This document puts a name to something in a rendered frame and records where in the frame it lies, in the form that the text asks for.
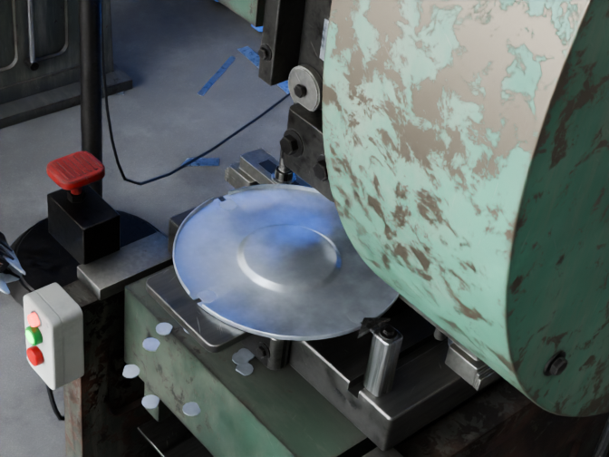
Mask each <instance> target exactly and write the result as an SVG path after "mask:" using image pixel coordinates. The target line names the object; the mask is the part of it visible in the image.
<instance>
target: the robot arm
mask: <svg viewBox="0 0 609 457"><path fill-rule="evenodd" d="M7 268H8V269H9V270H8V269H7ZM22 274H24V275H25V272H24V270H23V269H22V268H21V265H20V262H19V260H18V258H17V256H16V255H15V253H14V251H13V250H12V249H11V248H10V247H9V245H8V243H7V241H6V238H5V235H4V234H3V233H2V232H1V231H0V291H2V292H4V293H6V294H10V290H9V289H8V287H7V285H6V283H10V282H14V281H17V280H19V279H20V277H21V276H22Z"/></svg>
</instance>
